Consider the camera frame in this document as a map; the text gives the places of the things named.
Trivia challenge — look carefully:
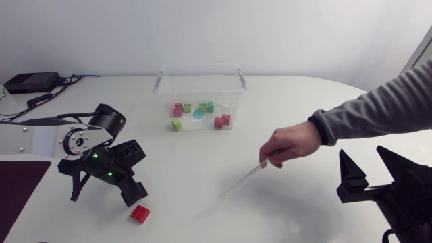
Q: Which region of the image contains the black cable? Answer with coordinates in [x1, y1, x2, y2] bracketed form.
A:
[0, 74, 84, 122]

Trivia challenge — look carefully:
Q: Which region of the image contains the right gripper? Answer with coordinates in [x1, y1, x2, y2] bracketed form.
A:
[336, 145, 432, 243]

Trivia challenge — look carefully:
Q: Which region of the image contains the clear plastic ruler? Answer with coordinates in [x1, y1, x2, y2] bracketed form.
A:
[219, 158, 269, 198]

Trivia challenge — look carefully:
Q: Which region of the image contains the dark mat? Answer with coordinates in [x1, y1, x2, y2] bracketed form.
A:
[0, 160, 53, 234]

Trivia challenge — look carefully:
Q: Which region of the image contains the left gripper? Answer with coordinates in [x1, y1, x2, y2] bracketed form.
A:
[57, 158, 149, 208]

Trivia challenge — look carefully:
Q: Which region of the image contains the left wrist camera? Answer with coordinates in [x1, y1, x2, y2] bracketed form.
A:
[114, 139, 148, 168]

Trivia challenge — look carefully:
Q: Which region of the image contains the clear plastic container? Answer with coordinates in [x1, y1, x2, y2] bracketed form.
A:
[152, 64, 248, 132]

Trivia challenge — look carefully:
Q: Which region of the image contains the person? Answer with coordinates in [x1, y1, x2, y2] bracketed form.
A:
[259, 59, 432, 169]

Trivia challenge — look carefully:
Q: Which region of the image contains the black power brick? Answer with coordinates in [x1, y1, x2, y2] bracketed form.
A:
[3, 71, 62, 95]

